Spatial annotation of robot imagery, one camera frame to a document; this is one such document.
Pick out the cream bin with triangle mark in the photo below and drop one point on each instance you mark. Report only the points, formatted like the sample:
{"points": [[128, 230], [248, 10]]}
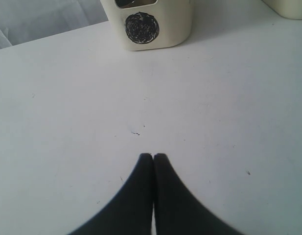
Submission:
{"points": [[290, 9]]}

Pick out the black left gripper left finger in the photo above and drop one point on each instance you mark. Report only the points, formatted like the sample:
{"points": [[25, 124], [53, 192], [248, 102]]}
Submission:
{"points": [[130, 210]]}

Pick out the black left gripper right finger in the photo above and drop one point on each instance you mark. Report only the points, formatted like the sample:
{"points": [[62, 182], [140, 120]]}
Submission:
{"points": [[177, 211]]}

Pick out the cream bin with circle mark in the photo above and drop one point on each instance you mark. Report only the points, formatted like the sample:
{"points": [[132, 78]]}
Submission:
{"points": [[150, 24]]}

